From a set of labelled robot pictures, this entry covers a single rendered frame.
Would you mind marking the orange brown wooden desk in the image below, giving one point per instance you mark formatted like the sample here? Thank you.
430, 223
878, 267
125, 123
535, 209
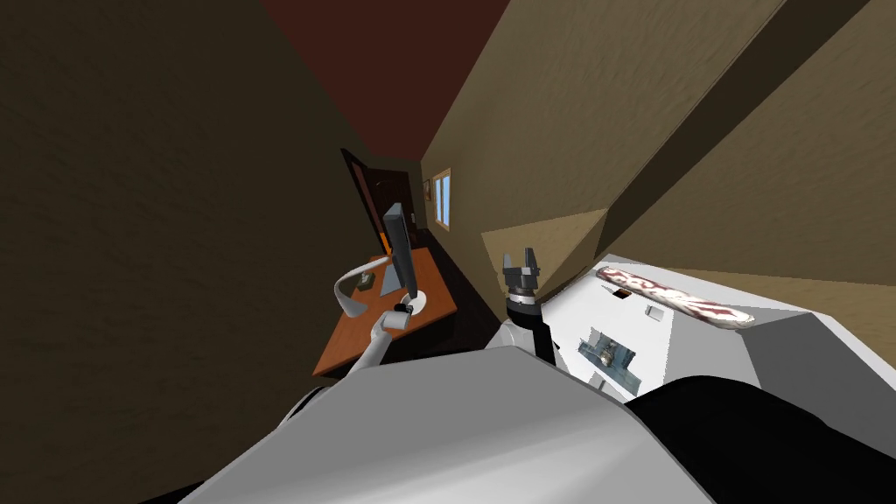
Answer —
342, 342

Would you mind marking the small white block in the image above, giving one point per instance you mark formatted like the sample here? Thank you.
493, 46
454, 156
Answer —
656, 313

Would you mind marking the window with pale frame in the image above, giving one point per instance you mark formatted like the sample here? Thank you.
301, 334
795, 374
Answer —
442, 199

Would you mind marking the dark brown door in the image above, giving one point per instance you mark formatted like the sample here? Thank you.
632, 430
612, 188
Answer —
381, 189

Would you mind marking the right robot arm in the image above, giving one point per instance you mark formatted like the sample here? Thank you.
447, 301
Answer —
742, 441

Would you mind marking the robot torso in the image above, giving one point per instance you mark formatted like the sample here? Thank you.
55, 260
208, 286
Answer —
455, 434

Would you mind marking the blue grey sink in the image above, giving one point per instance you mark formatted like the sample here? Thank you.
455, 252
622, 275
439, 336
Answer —
610, 358

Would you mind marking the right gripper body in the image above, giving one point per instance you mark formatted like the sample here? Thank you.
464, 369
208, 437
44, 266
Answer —
522, 277

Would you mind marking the small framed wall picture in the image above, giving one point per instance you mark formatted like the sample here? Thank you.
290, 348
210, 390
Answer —
427, 190

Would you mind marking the white curved strip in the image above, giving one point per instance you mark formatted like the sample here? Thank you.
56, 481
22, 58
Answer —
343, 297

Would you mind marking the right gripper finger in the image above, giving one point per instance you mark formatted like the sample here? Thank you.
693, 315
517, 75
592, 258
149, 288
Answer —
530, 259
508, 263

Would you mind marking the small brown square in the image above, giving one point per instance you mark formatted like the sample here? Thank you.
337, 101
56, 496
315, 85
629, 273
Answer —
621, 292

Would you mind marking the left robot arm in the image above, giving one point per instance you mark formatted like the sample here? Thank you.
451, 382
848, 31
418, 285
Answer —
372, 349

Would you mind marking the small dark box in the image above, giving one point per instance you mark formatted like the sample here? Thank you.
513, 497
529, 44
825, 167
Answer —
365, 283

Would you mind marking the red and white long loaf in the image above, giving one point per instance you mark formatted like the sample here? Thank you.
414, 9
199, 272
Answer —
675, 297

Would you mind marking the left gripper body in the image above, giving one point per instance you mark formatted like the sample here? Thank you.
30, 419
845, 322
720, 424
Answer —
404, 307

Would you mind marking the grey computer monitor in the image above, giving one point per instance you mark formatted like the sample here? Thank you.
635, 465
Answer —
400, 245

